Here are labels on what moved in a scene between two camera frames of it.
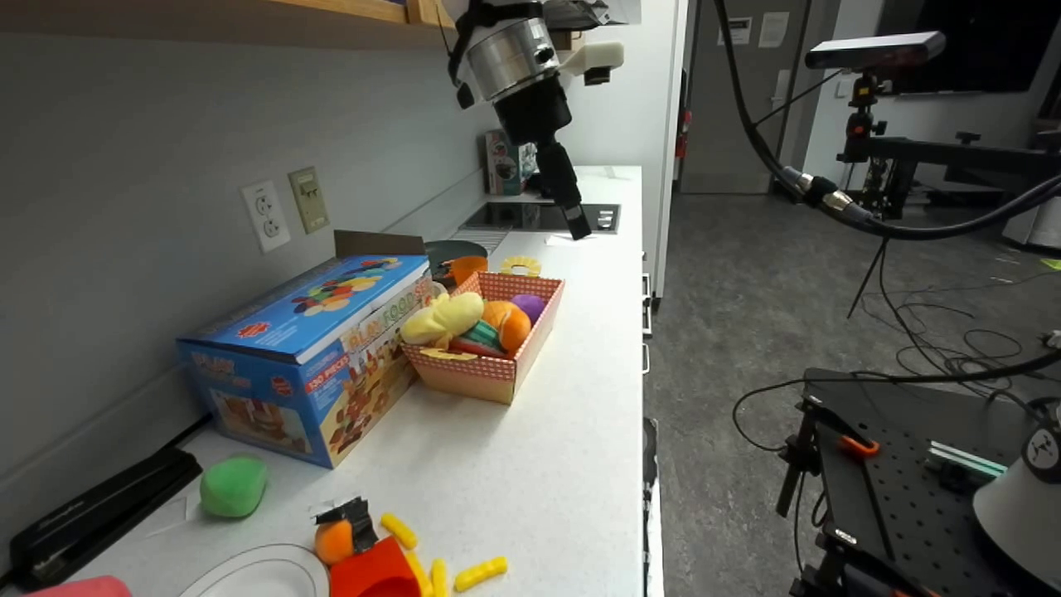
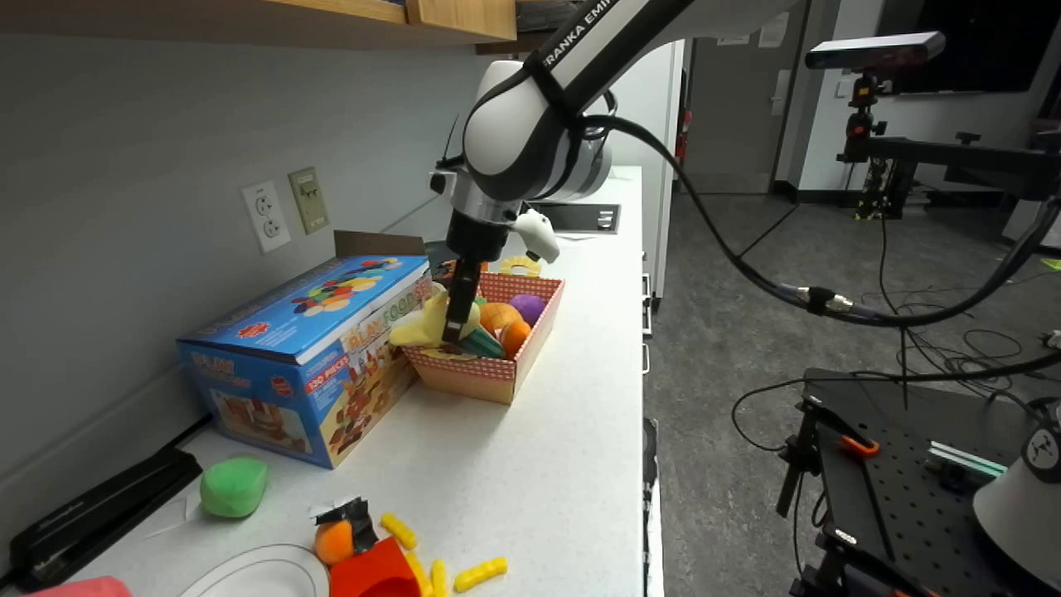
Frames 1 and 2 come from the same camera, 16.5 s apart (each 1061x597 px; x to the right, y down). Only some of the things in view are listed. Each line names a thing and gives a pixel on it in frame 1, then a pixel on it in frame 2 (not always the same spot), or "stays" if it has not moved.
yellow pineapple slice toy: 522,267 stays
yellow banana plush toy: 443,315 stays
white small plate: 263,570 stays
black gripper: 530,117 to 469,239
